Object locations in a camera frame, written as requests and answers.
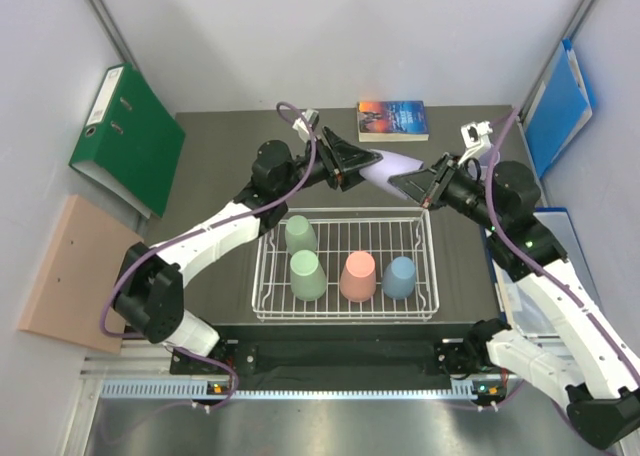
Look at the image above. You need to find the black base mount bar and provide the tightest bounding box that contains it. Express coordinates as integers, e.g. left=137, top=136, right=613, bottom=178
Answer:
left=169, top=323, right=516, bottom=390

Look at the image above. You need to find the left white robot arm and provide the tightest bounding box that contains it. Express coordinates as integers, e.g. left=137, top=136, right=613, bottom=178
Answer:
left=111, top=128, right=383, bottom=373

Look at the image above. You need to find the blue folder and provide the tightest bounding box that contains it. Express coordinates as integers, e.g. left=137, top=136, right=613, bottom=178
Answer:
left=524, top=39, right=596, bottom=179

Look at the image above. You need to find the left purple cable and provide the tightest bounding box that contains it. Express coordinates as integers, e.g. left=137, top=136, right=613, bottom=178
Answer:
left=98, top=101, right=321, bottom=338

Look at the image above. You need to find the purple cup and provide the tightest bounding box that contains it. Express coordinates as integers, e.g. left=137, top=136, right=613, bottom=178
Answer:
left=359, top=149, right=424, bottom=200

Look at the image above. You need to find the green cup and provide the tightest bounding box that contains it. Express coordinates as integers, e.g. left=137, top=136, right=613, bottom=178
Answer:
left=289, top=250, right=327, bottom=301
left=285, top=215, right=317, bottom=255

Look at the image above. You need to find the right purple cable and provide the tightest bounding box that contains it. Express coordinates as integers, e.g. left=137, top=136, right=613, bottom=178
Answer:
left=464, top=108, right=640, bottom=372

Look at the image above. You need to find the purple cable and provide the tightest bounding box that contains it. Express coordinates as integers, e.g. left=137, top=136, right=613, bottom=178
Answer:
left=464, top=108, right=640, bottom=372
left=98, top=101, right=321, bottom=338

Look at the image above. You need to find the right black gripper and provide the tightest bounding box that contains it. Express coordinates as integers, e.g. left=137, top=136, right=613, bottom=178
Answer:
left=391, top=152, right=504, bottom=232

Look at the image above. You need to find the pink cup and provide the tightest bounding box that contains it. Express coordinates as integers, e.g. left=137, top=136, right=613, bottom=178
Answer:
left=339, top=251, right=377, bottom=302

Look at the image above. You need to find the paperback book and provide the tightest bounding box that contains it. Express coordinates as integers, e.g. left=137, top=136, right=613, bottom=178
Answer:
left=356, top=101, right=429, bottom=142

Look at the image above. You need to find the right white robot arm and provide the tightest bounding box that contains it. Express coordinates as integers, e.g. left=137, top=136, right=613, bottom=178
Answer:
left=389, top=154, right=639, bottom=450

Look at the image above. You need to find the pink board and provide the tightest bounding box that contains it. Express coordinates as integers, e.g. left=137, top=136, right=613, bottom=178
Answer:
left=18, top=195, right=142, bottom=354

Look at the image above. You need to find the blue cup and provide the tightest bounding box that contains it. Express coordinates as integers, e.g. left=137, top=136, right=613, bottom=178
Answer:
left=382, top=256, right=417, bottom=300

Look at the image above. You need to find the white wire dish rack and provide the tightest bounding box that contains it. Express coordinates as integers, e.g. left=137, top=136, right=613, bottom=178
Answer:
left=252, top=207, right=440, bottom=323

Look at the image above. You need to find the clear plastic sleeve folder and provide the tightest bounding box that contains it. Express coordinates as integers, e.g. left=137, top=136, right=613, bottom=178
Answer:
left=485, top=207, right=602, bottom=338

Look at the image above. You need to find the green cup front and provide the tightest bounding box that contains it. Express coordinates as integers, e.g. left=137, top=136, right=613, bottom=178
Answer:
left=289, top=250, right=327, bottom=301

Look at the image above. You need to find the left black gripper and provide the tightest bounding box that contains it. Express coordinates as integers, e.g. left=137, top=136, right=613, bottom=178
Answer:
left=277, top=127, right=383, bottom=199

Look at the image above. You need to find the green ring binder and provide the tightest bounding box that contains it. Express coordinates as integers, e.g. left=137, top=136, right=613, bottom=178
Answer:
left=69, top=64, right=185, bottom=218

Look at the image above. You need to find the white cable duct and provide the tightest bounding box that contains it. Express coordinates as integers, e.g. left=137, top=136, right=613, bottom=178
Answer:
left=100, top=379, right=478, bottom=401

